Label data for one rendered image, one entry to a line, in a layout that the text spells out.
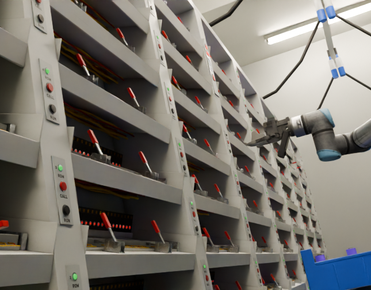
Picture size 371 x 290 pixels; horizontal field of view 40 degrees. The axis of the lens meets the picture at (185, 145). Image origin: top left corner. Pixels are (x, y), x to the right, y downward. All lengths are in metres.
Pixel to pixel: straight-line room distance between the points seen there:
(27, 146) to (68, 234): 0.17
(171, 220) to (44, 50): 0.71
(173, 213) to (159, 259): 0.30
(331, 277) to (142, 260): 0.43
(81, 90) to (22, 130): 0.23
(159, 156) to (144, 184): 0.31
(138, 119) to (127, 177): 0.23
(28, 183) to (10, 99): 0.16
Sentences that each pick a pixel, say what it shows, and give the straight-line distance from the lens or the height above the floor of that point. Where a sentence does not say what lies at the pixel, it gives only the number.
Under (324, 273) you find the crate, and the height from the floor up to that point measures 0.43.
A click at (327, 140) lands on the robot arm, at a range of 2.16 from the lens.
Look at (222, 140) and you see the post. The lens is 2.25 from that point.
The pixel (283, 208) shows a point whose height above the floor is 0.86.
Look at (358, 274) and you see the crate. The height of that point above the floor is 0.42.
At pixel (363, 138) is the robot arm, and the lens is 2.15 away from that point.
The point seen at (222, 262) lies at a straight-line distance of 1.77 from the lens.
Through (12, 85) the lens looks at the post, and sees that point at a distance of 0.97.
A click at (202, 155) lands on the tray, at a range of 1.86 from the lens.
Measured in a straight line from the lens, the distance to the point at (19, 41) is 0.96.
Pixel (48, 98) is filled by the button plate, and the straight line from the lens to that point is 0.97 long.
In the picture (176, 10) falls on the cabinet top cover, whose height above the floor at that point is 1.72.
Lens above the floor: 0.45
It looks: 16 degrees up
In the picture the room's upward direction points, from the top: 12 degrees counter-clockwise
